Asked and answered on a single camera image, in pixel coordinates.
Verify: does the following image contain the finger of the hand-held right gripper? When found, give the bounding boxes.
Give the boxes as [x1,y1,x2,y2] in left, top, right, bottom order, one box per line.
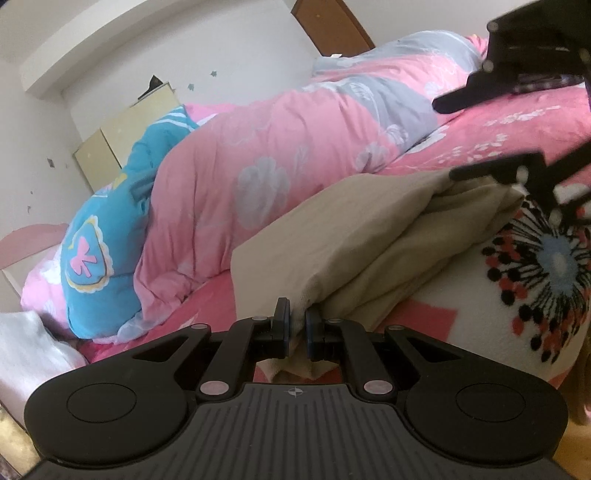
[431,0,591,114]
[449,137,591,228]

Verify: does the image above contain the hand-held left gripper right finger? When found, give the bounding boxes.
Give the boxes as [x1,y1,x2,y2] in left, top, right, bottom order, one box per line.
[304,307,463,401]

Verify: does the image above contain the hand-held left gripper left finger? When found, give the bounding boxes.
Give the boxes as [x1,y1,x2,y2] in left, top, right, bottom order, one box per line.
[133,298,291,401]

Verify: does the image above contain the beige pants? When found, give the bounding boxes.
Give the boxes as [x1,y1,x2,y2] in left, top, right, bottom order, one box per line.
[231,173,525,379]

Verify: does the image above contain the pink floral bed blanket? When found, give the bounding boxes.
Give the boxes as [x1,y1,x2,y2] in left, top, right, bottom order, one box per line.
[81,34,591,393]

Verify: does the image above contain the plaid folded garment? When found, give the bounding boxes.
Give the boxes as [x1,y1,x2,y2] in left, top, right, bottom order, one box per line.
[505,74,587,95]

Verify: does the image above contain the brown wooden door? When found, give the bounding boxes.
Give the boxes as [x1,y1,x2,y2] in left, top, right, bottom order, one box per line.
[291,0,376,58]

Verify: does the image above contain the pink grey floral quilt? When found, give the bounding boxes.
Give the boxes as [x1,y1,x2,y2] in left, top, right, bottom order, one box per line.
[134,30,485,315]

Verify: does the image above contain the blue cartoon pillow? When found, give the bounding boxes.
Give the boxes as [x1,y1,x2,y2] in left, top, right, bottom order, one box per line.
[21,105,199,342]

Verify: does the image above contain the pale yellow cabinet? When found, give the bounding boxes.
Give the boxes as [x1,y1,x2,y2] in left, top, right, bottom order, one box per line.
[73,82,174,195]

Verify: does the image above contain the white cloth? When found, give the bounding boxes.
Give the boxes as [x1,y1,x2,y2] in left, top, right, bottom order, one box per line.
[0,310,86,416]

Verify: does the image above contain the pink headboard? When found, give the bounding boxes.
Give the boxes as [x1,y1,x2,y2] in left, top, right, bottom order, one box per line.
[0,224,70,268]

